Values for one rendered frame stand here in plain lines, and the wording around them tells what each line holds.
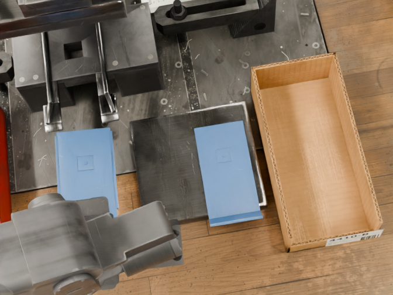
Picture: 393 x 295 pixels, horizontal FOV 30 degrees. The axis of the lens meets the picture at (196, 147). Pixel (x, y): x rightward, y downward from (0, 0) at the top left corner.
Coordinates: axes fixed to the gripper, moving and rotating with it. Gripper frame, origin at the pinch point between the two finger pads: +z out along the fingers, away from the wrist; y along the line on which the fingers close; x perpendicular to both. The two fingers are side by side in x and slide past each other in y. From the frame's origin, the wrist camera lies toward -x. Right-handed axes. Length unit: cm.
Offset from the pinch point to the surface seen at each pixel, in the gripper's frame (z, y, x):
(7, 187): 15.1, 4.7, 11.3
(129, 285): 7.6, -9.4, -4.4
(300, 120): 13.8, 9.9, -31.0
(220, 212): 7.7, -0.9, -17.6
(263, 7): 15.4, 26.6, -27.3
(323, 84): 15.8, 14.8, -35.3
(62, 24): 2.0, 25.2, 0.3
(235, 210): 7.5, -0.8, -19.5
